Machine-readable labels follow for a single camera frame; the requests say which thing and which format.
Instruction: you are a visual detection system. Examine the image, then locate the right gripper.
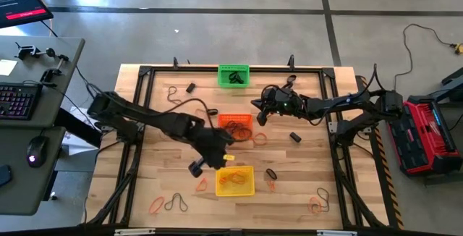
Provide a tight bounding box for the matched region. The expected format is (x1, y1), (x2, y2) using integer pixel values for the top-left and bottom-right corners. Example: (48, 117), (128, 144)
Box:
(252, 87), (307, 127)

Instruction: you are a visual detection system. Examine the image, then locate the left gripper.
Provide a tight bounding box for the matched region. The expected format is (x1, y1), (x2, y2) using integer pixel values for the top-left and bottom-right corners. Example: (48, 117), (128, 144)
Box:
(188, 127), (236, 179)

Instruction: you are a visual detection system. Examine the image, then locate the green plastic basket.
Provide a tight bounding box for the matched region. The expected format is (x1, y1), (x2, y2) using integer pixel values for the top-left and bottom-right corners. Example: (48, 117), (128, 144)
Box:
(217, 64), (251, 89)

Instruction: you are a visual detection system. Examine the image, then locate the orange plastic basket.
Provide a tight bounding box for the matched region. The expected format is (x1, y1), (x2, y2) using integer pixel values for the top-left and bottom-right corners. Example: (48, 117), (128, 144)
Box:
(217, 113), (254, 141)

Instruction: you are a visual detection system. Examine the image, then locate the yellow plastic basket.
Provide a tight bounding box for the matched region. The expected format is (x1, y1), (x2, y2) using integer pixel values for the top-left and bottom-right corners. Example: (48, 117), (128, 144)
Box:
(215, 165), (256, 198)

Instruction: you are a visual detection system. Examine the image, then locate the silver hinge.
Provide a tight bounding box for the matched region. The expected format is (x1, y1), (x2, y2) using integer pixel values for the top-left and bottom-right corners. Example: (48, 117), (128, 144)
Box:
(316, 229), (358, 236)
(114, 227), (156, 236)

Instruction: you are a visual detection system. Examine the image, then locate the black desk leg beam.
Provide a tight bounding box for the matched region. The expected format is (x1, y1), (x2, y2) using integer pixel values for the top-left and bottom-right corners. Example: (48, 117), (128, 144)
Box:
(54, 107), (104, 149)

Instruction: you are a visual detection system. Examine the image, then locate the white paper sheet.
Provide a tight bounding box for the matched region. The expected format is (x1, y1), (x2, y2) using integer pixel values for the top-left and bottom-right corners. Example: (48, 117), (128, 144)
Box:
(61, 106), (101, 157)

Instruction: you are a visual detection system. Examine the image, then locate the black yellow hazard strip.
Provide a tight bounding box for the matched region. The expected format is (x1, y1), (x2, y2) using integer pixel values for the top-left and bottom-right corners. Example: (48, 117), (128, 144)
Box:
(356, 75), (405, 229)

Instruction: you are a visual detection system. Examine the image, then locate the red and black toolbox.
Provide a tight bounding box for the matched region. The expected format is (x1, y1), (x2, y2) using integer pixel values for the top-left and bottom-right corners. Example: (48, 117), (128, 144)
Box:
(385, 96), (463, 178)

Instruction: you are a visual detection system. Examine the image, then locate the black computer mouse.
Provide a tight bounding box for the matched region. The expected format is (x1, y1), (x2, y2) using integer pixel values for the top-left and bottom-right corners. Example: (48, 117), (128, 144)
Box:
(26, 135), (50, 169)

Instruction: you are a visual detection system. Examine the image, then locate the black desk clamp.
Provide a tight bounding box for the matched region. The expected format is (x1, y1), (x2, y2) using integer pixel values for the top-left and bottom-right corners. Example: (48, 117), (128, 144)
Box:
(14, 41), (57, 62)
(39, 54), (70, 87)

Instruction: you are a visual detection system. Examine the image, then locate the black equipment stand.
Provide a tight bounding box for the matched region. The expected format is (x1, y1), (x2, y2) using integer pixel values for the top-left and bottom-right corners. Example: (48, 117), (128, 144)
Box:
(428, 67), (463, 106)

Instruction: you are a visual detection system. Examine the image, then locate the grey desk top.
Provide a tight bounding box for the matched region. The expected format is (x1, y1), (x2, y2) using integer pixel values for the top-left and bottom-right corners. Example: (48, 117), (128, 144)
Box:
(0, 126), (67, 216)
(0, 35), (87, 128)

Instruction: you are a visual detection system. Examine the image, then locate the black keyboard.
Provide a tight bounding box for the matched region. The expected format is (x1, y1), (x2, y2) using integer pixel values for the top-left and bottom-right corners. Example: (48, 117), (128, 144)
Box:
(0, 82), (43, 120)

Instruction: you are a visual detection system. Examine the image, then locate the black phone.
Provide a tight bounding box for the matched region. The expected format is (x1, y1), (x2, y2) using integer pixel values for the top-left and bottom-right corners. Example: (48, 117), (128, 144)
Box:
(0, 164), (14, 187)

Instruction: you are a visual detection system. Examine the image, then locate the white paper note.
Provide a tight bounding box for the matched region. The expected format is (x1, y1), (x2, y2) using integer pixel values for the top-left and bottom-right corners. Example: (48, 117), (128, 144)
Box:
(0, 59), (18, 77)

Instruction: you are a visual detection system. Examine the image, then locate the black aluminium table frame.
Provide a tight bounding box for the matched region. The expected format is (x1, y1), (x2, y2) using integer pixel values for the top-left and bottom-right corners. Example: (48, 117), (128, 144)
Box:
(80, 64), (390, 236)

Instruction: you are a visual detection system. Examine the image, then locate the black floor cable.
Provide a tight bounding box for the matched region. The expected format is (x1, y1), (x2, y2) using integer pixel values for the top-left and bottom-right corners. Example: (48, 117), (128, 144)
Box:
(393, 23), (455, 106)

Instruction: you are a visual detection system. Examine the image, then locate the black desk cable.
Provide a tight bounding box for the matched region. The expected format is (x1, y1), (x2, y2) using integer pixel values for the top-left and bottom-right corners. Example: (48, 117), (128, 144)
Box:
(40, 19), (106, 99)

